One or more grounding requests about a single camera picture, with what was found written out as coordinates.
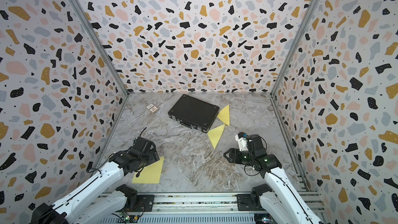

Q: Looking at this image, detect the yellow square paper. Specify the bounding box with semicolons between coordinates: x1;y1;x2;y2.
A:
207;124;226;149
217;105;230;125
132;157;164;184

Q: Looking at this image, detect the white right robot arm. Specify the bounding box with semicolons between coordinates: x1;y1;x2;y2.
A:
223;132;323;224

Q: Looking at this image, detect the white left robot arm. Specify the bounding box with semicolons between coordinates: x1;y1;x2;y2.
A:
31;136;160;224

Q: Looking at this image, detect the playing card box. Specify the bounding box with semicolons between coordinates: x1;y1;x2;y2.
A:
146;103;159;113

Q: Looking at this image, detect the black hard carrying case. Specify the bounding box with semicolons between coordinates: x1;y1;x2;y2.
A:
168;94;220;133

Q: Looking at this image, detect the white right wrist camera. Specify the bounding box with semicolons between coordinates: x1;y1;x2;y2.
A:
235;132;248;151

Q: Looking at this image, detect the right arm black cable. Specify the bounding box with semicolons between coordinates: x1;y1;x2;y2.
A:
268;170;315;224

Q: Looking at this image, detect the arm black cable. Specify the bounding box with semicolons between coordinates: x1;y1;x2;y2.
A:
268;170;315;224
30;153;116;224

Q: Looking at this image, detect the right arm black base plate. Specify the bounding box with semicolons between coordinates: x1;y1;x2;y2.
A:
236;194;264;211

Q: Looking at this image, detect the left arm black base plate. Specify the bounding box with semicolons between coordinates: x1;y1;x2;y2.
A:
117;195;155;212

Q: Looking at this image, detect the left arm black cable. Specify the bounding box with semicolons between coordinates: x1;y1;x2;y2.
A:
30;153;116;224

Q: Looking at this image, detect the aluminium mounting rail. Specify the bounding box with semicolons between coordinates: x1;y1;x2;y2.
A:
95;192;268;223

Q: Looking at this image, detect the aluminium corner post left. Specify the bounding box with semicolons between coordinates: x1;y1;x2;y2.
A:
52;0;129;97

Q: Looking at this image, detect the aluminium corner post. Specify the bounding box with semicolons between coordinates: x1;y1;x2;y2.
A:
270;0;320;96
52;0;129;97

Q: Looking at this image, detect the aluminium corner post right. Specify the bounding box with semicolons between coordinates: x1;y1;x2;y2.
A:
270;0;320;96

